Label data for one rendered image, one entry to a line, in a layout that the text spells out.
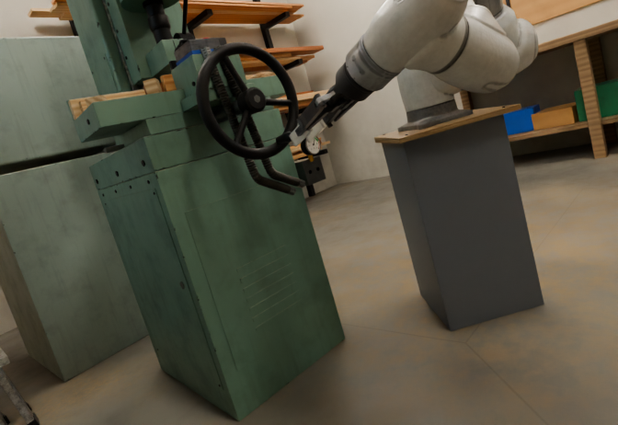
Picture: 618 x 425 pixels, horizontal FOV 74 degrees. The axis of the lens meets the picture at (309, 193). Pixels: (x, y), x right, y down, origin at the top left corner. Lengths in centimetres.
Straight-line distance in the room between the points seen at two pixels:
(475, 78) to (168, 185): 75
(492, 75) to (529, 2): 330
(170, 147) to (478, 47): 75
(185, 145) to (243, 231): 29
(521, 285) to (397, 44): 95
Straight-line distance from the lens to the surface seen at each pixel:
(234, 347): 122
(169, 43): 134
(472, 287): 137
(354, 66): 74
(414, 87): 133
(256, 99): 103
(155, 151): 110
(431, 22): 66
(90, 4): 157
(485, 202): 132
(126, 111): 110
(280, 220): 126
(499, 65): 79
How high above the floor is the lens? 69
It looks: 8 degrees down
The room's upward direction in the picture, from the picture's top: 16 degrees counter-clockwise
